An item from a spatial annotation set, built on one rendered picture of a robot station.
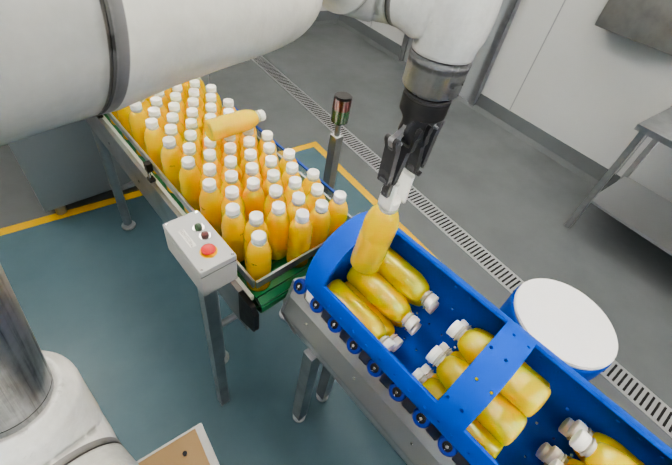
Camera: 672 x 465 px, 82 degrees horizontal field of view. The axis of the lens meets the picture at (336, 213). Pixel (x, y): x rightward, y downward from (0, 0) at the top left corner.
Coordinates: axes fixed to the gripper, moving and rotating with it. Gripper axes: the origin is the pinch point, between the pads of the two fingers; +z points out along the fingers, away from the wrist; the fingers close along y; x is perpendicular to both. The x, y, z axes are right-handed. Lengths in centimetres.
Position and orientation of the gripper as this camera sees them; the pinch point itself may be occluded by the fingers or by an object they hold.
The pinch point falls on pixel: (395, 190)
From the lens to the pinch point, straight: 73.6
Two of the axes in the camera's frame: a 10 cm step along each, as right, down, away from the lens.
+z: -1.5, 7.1, 6.9
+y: 7.3, -3.9, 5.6
